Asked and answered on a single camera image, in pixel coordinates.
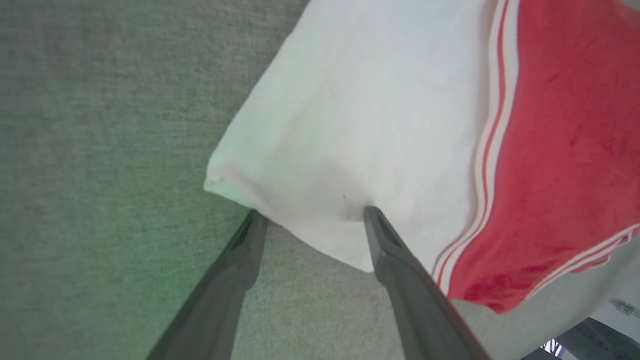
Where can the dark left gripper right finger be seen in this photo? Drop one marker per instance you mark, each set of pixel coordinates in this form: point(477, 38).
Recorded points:
point(415, 300)

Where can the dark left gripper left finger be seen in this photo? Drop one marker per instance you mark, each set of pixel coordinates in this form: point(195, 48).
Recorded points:
point(220, 300)

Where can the red and white garment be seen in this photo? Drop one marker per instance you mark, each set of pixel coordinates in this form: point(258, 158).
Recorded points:
point(375, 125)

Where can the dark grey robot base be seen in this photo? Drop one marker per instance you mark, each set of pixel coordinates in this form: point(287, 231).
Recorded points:
point(600, 340)

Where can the grey fabric sofa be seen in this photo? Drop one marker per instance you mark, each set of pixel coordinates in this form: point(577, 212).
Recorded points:
point(100, 150)

